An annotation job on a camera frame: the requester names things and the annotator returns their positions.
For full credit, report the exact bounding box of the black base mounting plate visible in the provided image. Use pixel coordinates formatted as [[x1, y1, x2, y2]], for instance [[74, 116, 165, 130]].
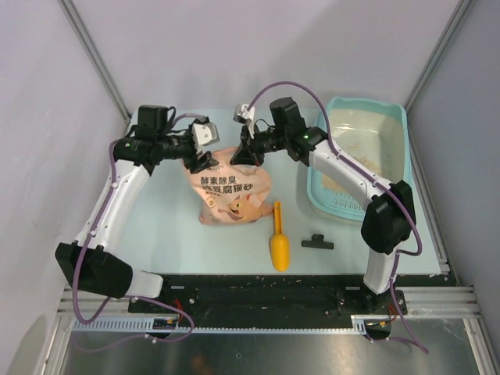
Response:
[[80, 273, 409, 316]]

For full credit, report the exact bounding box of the yellow plastic litter scoop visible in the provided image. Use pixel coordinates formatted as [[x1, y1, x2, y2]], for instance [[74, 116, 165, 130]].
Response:
[[270, 202, 291, 272]]

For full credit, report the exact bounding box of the clean litter in box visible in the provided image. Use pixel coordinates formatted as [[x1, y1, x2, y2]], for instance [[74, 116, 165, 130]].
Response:
[[329, 109, 413, 184]]

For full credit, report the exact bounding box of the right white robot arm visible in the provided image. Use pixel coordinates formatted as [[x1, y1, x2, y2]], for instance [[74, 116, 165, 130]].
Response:
[[230, 97, 419, 313]]

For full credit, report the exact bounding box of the pink cat litter bag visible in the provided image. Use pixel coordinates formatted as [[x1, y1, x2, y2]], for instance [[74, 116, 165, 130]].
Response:
[[185, 147, 273, 225]]

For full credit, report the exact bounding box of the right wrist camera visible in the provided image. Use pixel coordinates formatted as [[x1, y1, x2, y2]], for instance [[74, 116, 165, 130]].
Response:
[[233, 104, 255, 138]]

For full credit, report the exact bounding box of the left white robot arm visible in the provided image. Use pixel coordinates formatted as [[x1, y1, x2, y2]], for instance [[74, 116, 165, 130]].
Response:
[[55, 105, 219, 313]]

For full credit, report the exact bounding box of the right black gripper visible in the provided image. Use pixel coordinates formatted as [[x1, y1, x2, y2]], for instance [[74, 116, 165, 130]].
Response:
[[230, 123, 288, 168]]

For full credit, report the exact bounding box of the grey slotted cable duct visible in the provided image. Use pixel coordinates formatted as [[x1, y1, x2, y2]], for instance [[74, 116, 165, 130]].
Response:
[[72, 316, 366, 334]]

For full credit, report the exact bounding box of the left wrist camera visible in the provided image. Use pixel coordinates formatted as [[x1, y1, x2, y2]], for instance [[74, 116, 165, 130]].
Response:
[[191, 122, 220, 151]]

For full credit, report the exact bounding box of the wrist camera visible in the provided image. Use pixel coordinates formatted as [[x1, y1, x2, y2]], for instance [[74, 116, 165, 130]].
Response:
[[191, 122, 220, 151], [233, 104, 255, 138]]

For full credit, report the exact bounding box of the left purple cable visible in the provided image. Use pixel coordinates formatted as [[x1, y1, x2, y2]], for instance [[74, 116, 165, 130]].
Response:
[[72, 112, 195, 352]]

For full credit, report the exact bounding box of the teal plastic litter box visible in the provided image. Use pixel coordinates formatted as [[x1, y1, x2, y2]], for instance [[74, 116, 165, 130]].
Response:
[[307, 96, 414, 222]]

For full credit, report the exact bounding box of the black bag clip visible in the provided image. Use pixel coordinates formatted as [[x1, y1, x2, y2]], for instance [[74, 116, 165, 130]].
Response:
[[301, 234, 334, 250]]

